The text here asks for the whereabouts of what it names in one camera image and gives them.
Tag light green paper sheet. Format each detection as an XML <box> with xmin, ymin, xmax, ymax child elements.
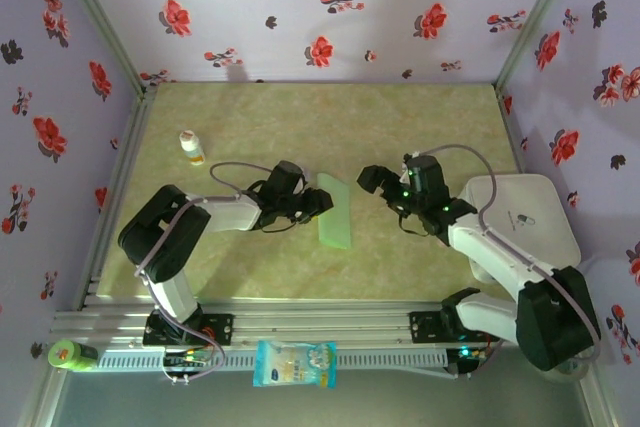
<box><xmin>315</xmin><ymin>172</ymin><xmax>354</xmax><ymax>251</ymax></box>

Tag small white pill bottle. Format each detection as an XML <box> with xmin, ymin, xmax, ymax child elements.
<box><xmin>178</xmin><ymin>130</ymin><xmax>206</xmax><ymax>167</ymax></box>

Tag white plastic medicine box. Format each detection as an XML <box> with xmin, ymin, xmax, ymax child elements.
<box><xmin>457</xmin><ymin>174</ymin><xmax>582</xmax><ymax>283</ymax></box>

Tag blue wet wipes packet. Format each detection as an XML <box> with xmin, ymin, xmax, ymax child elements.
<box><xmin>252</xmin><ymin>339</ymin><xmax>339</xmax><ymax>391</ymax></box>

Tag thin black left gripper cable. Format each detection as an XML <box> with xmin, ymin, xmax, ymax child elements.
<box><xmin>248</xmin><ymin>216</ymin><xmax>301</xmax><ymax>235</ymax></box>

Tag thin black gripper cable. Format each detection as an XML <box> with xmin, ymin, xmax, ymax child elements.
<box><xmin>397</xmin><ymin>211</ymin><xmax>431</xmax><ymax>238</ymax></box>
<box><xmin>248</xmin><ymin>216</ymin><xmax>301</xmax><ymax>235</ymax></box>

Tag thin black right gripper cable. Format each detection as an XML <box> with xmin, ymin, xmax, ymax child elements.
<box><xmin>397</xmin><ymin>211</ymin><xmax>431</xmax><ymax>238</ymax></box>

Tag grey right arm cable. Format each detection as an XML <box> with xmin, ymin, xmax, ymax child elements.
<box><xmin>407</xmin><ymin>144</ymin><xmax>601</xmax><ymax>378</ymax></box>

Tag aluminium side rail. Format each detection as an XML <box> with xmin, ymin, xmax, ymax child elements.
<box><xmin>72</xmin><ymin>86</ymin><xmax>159</xmax><ymax>311</ymax></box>
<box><xmin>494</xmin><ymin>84</ymin><xmax>526</xmax><ymax>176</ymax></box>

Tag long aluminium mounting rail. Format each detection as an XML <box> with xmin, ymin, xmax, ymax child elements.
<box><xmin>49</xmin><ymin>299</ymin><xmax>521</xmax><ymax>348</ymax></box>

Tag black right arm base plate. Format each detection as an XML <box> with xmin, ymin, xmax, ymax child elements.
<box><xmin>408</xmin><ymin>310</ymin><xmax>501</xmax><ymax>346</ymax></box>

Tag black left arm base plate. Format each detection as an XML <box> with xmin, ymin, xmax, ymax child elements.
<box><xmin>142</xmin><ymin>311</ymin><xmax>235</xmax><ymax>348</ymax></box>

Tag grey slotted cable duct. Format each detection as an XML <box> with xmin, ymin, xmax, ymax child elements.
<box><xmin>97</xmin><ymin>349</ymin><xmax>449</xmax><ymax>373</ymax></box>

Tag small circuit board with wires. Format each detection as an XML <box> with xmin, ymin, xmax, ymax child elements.
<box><xmin>163</xmin><ymin>352</ymin><xmax>211</xmax><ymax>369</ymax></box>
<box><xmin>457</xmin><ymin>345</ymin><xmax>489</xmax><ymax>363</ymax></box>

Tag aluminium frame post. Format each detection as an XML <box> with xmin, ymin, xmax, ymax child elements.
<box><xmin>14</xmin><ymin>371</ymin><xmax>69</xmax><ymax>427</ymax></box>
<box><xmin>577</xmin><ymin>376</ymin><xmax>619</xmax><ymax>427</ymax></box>
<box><xmin>47</xmin><ymin>0</ymin><xmax>154</xmax><ymax>96</ymax></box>
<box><xmin>493</xmin><ymin>0</ymin><xmax>587</xmax><ymax>91</ymax></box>

